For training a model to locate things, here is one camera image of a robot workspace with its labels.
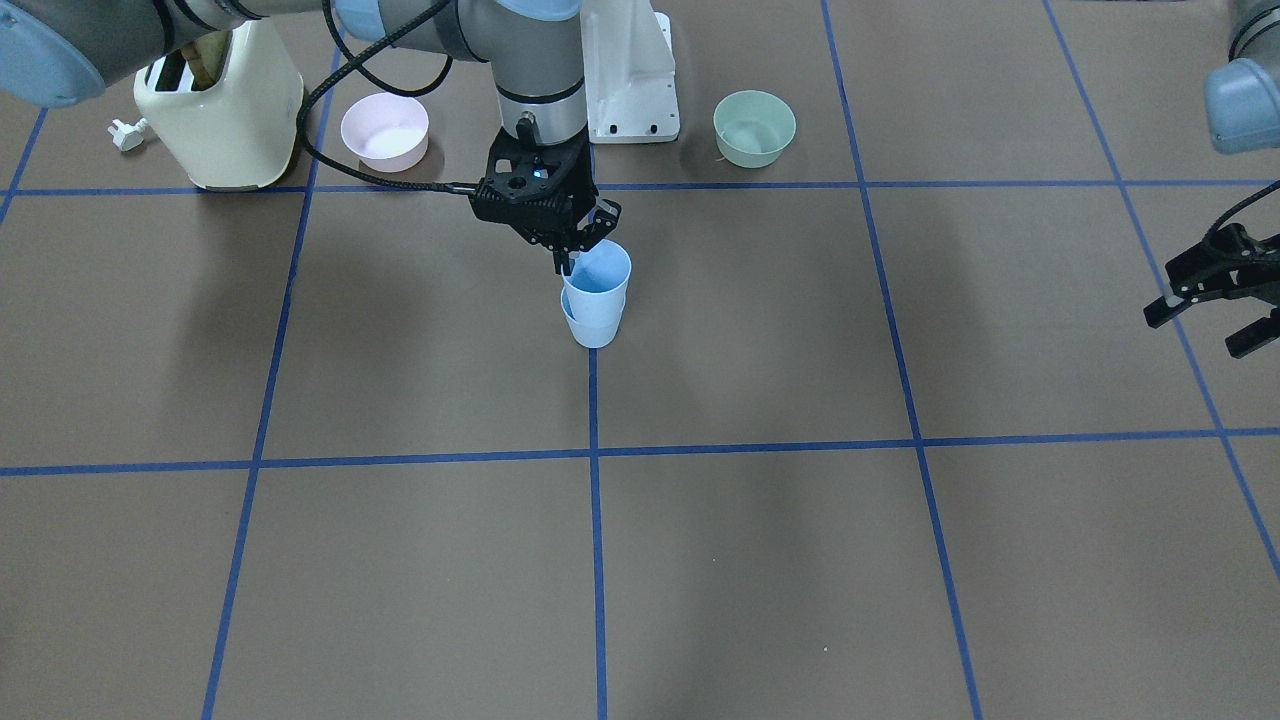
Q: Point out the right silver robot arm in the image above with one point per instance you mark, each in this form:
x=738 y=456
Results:
x=58 y=53

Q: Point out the cream toaster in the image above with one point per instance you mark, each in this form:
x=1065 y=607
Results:
x=239 y=134

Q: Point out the light blue cup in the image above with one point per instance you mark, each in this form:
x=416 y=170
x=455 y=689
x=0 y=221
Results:
x=593 y=328
x=596 y=289

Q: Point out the bread slice in toaster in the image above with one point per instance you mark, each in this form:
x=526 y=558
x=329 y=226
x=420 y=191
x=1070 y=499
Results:
x=205 y=58

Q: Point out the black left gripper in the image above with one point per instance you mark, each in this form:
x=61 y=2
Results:
x=1228 y=272

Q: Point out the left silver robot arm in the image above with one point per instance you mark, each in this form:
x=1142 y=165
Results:
x=1241 y=100

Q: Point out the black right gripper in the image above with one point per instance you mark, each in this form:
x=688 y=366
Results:
x=601 y=218

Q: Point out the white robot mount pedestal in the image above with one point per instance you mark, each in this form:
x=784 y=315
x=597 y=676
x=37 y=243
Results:
x=630 y=73

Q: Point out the green bowl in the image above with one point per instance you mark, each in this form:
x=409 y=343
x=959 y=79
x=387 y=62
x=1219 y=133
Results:
x=753 y=128

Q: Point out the white toaster plug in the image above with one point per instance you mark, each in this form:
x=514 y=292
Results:
x=126 y=136

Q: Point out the pink bowl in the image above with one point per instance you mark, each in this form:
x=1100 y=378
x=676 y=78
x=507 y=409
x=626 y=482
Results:
x=387 y=132

